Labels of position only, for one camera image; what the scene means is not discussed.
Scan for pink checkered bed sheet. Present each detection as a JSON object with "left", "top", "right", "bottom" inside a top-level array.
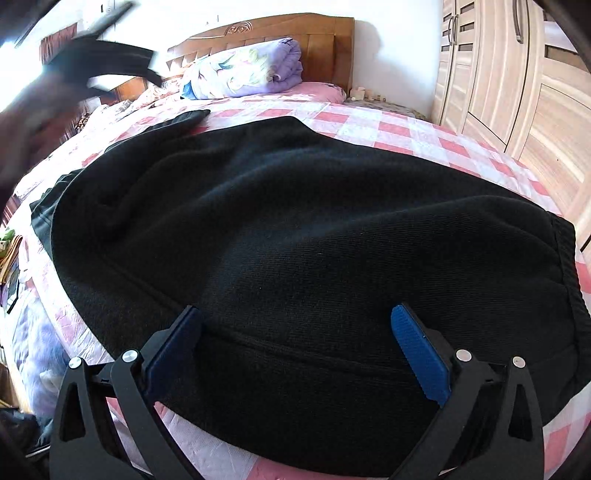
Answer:
[{"left": 0, "top": 83, "right": 591, "bottom": 480}]

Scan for nightstand with small items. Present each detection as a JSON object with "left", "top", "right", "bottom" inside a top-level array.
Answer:
[{"left": 344, "top": 85, "right": 430, "bottom": 121}]

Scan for light wooden wardrobe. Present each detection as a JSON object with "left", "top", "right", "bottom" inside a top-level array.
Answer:
[{"left": 431, "top": 0, "right": 591, "bottom": 259}]

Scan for purple bed sheet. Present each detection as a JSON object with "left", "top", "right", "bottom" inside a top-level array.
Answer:
[{"left": 9, "top": 295, "right": 70, "bottom": 416}]

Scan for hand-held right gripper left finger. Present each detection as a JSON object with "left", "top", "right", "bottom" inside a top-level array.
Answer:
[{"left": 48, "top": 305, "right": 205, "bottom": 480}]

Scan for purple cartoon pillow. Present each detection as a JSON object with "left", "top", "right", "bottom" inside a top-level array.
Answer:
[{"left": 180, "top": 37, "right": 303, "bottom": 100}]

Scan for patterned quilt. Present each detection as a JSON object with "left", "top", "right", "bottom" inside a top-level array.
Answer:
[{"left": 69, "top": 78, "right": 185, "bottom": 134}]

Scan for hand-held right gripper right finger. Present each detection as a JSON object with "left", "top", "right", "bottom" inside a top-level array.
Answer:
[{"left": 390, "top": 303, "right": 546, "bottom": 480}]

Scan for pink pillow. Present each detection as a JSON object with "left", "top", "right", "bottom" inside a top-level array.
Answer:
[{"left": 295, "top": 82, "right": 347, "bottom": 104}]

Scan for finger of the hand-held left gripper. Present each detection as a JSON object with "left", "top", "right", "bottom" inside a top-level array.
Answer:
[{"left": 44, "top": 36, "right": 163, "bottom": 93}]

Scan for small wooden headboard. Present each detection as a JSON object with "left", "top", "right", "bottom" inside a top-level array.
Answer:
[{"left": 99, "top": 76, "right": 148, "bottom": 104}]

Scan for black pants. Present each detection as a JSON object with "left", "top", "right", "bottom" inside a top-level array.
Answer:
[{"left": 30, "top": 108, "right": 591, "bottom": 476}]

